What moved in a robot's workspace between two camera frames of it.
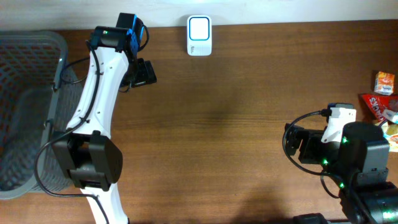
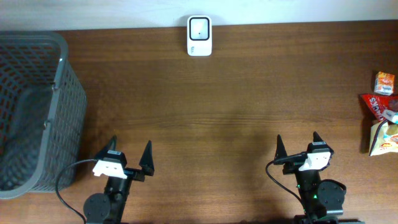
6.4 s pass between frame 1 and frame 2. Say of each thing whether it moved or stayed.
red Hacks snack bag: stayed
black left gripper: moved
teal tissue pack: stayed
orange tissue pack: stayed
